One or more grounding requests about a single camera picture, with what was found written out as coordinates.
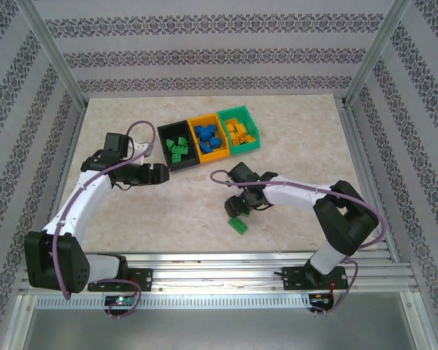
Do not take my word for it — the aluminium frame post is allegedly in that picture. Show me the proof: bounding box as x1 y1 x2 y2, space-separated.
344 0 412 107
16 0 88 109

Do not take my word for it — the black plastic bin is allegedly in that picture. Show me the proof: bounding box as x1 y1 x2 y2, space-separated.
156 120 202 173

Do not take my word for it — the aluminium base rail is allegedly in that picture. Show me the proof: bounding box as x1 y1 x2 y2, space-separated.
20 250 418 293

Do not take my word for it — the green plastic bin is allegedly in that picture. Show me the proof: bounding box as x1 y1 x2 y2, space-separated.
217 105 262 157

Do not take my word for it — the small electronics board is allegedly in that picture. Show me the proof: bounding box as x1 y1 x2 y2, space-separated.
104 295 136 307
310 293 335 306

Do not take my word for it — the yellow plastic bin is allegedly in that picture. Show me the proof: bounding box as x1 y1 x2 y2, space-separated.
187 113 231 164

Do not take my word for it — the aluminium side rail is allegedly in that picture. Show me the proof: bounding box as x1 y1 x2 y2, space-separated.
339 97 402 263
35 105 87 264

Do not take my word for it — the slotted grey cable duct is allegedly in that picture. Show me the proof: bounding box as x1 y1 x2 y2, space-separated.
34 294 311 311

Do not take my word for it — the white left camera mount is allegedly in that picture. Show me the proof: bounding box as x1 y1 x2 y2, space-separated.
129 140 151 158

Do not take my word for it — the purple cable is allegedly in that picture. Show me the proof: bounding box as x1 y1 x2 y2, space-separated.
50 119 158 321
210 169 388 318

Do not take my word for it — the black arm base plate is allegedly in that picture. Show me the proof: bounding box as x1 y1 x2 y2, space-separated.
87 268 153 292
283 265 347 292

